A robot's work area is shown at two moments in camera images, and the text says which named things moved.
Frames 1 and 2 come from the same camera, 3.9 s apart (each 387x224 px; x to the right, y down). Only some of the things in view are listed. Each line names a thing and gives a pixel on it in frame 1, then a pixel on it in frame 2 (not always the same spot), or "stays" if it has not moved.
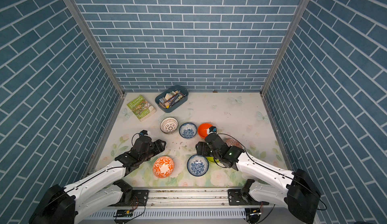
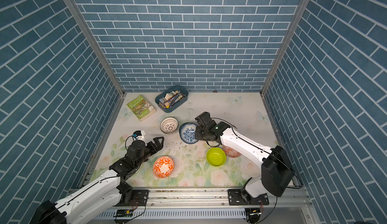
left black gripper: x=161 y=148 stays
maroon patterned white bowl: x=169 y=125 stays
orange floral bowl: x=163 y=167 stays
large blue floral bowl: x=197 y=165 → x=187 y=132
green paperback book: x=141 y=108 stays
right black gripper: x=203 y=152 → x=197 y=135
